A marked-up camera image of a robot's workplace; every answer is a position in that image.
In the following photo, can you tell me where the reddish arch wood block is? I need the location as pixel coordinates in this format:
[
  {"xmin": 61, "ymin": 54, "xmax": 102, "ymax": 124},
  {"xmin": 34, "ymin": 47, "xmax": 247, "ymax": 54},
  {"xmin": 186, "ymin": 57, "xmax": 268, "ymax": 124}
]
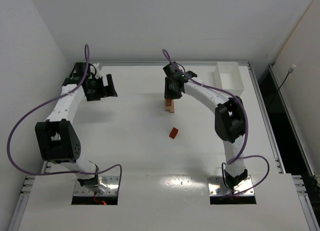
[{"xmin": 166, "ymin": 98, "xmax": 172, "ymax": 105}]

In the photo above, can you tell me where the light long wood block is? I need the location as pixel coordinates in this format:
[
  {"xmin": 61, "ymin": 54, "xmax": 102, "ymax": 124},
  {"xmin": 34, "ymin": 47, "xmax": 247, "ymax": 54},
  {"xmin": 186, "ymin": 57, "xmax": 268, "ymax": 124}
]
[
  {"xmin": 164, "ymin": 104, "xmax": 171, "ymax": 112},
  {"xmin": 169, "ymin": 100, "xmax": 175, "ymax": 113}
]

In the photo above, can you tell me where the dark red wedge block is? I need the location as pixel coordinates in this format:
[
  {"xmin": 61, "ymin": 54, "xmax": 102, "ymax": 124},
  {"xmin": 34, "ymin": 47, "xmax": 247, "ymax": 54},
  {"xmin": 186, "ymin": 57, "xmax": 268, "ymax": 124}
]
[{"xmin": 169, "ymin": 127, "xmax": 179, "ymax": 139}]

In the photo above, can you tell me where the white perforated plastic box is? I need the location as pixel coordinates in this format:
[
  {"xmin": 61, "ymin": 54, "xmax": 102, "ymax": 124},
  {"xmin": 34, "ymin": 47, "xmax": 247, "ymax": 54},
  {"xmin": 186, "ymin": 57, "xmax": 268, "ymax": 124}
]
[{"xmin": 213, "ymin": 62, "xmax": 244, "ymax": 97}]

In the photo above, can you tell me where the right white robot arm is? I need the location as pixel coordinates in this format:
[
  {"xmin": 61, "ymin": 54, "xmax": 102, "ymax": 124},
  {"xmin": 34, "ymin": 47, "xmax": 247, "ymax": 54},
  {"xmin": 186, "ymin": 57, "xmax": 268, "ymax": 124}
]
[{"xmin": 163, "ymin": 62, "xmax": 248, "ymax": 191}]

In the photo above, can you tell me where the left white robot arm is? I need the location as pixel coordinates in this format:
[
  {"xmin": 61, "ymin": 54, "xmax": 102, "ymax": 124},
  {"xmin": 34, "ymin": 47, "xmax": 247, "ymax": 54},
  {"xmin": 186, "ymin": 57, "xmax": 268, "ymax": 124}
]
[{"xmin": 35, "ymin": 62, "xmax": 118, "ymax": 195}]

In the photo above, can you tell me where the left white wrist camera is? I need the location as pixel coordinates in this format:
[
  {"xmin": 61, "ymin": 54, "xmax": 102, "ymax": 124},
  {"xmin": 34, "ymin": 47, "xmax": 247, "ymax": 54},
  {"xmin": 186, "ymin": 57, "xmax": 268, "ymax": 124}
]
[{"xmin": 91, "ymin": 62, "xmax": 103, "ymax": 79}]

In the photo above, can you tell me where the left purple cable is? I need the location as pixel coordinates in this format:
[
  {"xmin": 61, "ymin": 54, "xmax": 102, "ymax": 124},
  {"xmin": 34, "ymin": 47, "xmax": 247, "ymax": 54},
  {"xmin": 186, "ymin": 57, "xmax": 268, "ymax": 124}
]
[{"xmin": 6, "ymin": 43, "xmax": 123, "ymax": 189}]

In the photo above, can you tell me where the purple cable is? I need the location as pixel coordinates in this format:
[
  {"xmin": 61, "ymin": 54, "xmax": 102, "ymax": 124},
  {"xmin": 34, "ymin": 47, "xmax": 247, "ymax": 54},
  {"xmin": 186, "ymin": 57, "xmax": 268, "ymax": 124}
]
[
  {"xmin": 161, "ymin": 48, "xmax": 271, "ymax": 199},
  {"xmin": 6, "ymin": 43, "xmax": 123, "ymax": 189}
]

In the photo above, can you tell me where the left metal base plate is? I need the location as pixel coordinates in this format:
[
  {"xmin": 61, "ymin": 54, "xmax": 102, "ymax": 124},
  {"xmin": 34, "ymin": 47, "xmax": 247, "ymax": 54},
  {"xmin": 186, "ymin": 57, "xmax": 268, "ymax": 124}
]
[{"xmin": 73, "ymin": 176, "xmax": 120, "ymax": 197}]

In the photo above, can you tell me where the metal base plate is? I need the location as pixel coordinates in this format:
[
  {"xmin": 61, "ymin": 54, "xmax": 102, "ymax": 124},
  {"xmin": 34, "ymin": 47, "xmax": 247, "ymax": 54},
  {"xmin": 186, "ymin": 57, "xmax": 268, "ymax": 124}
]
[
  {"xmin": 73, "ymin": 176, "xmax": 120, "ymax": 197},
  {"xmin": 207, "ymin": 175, "xmax": 255, "ymax": 197}
]

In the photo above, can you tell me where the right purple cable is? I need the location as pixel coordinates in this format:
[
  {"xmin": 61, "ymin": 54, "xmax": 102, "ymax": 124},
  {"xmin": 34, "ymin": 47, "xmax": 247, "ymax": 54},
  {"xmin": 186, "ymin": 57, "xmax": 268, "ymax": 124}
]
[{"xmin": 161, "ymin": 48, "xmax": 271, "ymax": 199}]

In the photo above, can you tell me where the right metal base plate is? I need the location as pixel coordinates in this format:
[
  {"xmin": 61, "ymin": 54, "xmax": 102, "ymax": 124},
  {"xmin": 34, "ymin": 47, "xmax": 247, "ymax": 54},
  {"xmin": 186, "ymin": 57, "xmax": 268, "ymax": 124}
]
[{"xmin": 207, "ymin": 175, "xmax": 255, "ymax": 197}]

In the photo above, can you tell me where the black cable with white plug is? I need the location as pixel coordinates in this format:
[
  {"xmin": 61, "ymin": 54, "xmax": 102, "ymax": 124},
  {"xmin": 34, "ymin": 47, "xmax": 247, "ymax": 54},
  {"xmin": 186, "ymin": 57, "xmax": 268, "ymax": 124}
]
[{"xmin": 264, "ymin": 64, "xmax": 297, "ymax": 112}]

